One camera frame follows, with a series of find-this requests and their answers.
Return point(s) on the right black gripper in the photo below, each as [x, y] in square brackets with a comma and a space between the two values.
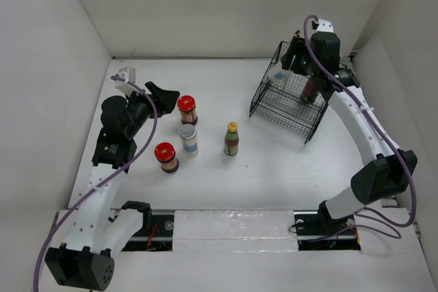
[297, 44]

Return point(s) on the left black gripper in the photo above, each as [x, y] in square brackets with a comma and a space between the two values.
[163, 100]

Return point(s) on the silver lid shaker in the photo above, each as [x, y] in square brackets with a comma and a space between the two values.
[277, 73]
[188, 136]

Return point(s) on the dark soy sauce bottle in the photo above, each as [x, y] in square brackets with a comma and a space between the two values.
[309, 93]

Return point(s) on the clear glass oil bottle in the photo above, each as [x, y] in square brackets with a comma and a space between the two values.
[285, 63]

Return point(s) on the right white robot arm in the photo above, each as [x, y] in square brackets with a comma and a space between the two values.
[387, 169]

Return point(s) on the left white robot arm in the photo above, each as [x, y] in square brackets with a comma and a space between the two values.
[86, 257]

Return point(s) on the red lid jar back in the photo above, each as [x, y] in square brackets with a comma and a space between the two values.
[187, 107]

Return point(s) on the red lid jar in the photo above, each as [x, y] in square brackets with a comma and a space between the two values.
[187, 107]
[166, 155]

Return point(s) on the red lid jar front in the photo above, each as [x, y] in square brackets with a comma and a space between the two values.
[166, 155]

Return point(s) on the green label sauce bottle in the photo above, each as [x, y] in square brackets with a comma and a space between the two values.
[231, 139]

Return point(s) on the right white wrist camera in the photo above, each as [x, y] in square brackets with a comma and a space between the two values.
[322, 25]

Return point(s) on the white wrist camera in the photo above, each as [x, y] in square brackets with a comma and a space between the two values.
[127, 74]
[322, 25]

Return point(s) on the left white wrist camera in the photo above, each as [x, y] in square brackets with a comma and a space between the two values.
[127, 74]

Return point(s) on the black wire rack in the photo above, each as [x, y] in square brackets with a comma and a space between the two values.
[279, 102]

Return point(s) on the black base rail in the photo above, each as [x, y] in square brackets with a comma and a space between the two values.
[309, 235]

